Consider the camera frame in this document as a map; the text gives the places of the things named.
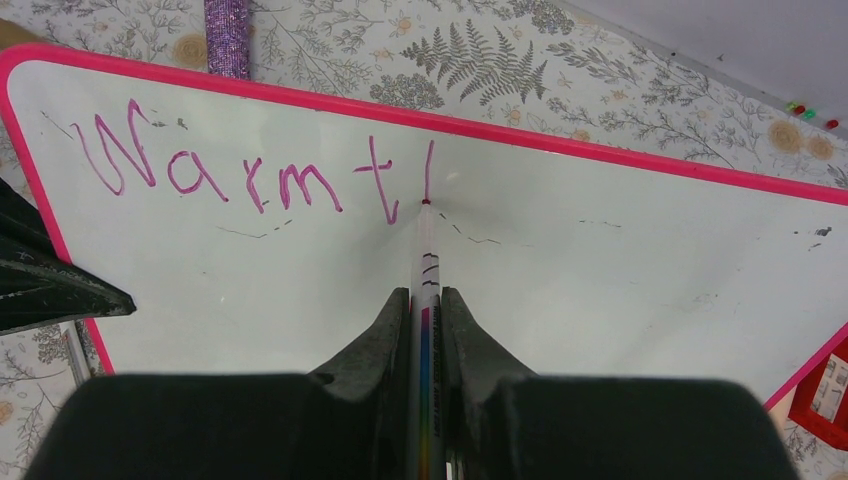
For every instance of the floral patterned table mat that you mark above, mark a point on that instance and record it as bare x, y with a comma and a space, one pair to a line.
524, 64

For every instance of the brown wooden toy microphone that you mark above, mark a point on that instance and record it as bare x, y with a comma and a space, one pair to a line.
12, 34

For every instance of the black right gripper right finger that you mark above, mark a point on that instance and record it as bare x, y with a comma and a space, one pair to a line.
477, 431

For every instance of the pink framed whiteboard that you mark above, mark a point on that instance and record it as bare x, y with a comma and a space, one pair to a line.
261, 228

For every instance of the purple patterned toy microphone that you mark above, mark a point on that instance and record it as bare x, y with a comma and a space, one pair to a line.
228, 45

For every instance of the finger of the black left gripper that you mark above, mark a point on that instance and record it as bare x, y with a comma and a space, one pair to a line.
37, 288

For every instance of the magenta marker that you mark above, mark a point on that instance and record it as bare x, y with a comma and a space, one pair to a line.
426, 449

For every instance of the red box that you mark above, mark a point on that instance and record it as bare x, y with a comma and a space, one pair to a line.
820, 401

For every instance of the blue capped marker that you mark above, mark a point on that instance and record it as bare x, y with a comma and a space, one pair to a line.
76, 355

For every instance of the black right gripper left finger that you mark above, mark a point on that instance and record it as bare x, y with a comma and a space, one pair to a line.
367, 386

